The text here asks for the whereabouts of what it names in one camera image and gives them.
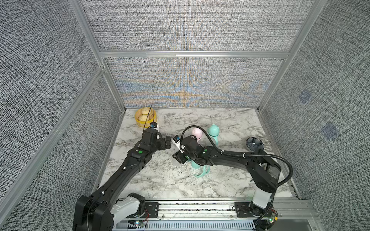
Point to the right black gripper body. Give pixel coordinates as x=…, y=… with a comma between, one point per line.
x=181, y=156

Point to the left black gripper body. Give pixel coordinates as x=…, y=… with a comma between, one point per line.
x=161, y=144

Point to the pink bottle cap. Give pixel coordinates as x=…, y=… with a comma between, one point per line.
x=198, y=133

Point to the mint bottle cap front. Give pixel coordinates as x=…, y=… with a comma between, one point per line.
x=213, y=130

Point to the mint bottle cap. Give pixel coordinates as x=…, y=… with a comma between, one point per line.
x=195, y=165
x=213, y=130

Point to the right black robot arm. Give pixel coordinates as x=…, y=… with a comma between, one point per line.
x=264, y=170

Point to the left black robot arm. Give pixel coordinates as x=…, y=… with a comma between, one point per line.
x=101, y=211

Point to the mint bottle cap middle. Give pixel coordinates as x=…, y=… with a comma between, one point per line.
x=195, y=165

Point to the lower beige bun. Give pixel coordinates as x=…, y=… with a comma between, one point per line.
x=144, y=118

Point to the beige bun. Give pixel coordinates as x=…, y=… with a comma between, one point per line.
x=144, y=118
x=146, y=110

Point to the yellow steamer basket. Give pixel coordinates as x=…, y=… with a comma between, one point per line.
x=153, y=118

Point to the upper beige bun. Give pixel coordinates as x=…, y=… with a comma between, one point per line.
x=146, y=110

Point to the dark blue flower dish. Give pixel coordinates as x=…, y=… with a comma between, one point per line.
x=254, y=143

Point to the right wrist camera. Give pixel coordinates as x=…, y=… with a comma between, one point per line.
x=178, y=143

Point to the aluminium front rail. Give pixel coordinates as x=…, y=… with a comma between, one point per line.
x=288, y=209

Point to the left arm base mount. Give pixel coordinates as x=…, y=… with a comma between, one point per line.
x=146, y=210

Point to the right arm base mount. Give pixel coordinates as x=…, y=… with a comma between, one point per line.
x=247, y=209

